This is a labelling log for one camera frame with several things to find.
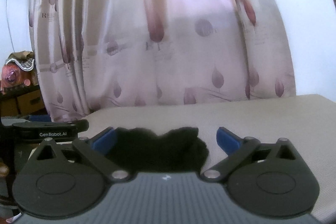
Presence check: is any black small garment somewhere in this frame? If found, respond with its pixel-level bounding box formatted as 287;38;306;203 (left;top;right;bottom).
105;127;209;173

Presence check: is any wooden cabinet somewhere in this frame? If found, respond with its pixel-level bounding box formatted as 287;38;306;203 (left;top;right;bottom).
1;85;47;117

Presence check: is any beige mattress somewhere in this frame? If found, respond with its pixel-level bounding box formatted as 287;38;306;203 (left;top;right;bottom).
15;93;336;224

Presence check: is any pink floral cloth bundle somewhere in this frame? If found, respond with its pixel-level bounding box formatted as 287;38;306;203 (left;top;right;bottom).
1;51;38;94

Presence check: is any leaf patterned pink curtain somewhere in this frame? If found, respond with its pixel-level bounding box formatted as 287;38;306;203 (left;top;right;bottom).
29;0;295;122

